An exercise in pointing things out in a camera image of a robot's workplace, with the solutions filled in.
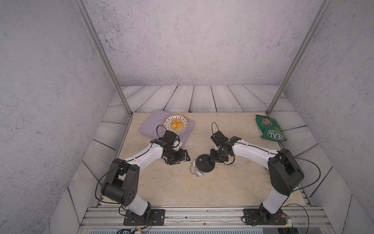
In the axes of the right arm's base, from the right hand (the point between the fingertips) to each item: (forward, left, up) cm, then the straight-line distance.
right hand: (212, 159), depth 88 cm
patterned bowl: (+34, +32, -3) cm, 47 cm away
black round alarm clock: (-3, +6, 0) cm, 6 cm away
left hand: (-2, +15, +3) cm, 15 cm away
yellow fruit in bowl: (+30, +24, -2) cm, 39 cm away
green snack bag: (+26, -43, -3) cm, 50 cm away
